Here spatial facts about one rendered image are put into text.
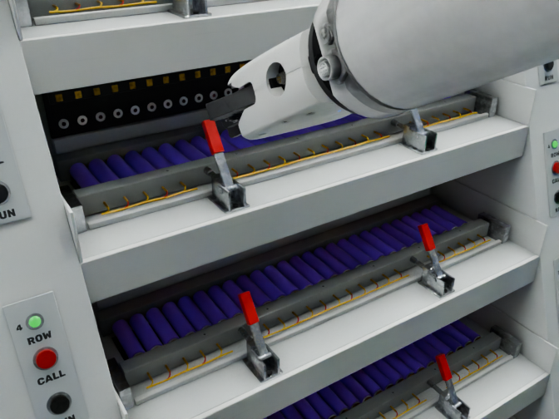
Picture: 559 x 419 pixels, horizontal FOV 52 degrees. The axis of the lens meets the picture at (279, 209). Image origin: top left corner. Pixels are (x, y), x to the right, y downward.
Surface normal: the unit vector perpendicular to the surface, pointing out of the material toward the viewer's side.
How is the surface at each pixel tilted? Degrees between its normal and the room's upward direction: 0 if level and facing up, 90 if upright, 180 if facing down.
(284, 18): 109
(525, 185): 90
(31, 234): 90
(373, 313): 19
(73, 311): 90
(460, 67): 139
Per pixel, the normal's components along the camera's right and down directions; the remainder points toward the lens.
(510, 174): -0.84, 0.26
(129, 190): 0.54, 0.41
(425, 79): -0.33, 0.91
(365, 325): 0.00, -0.87
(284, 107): -0.66, 0.52
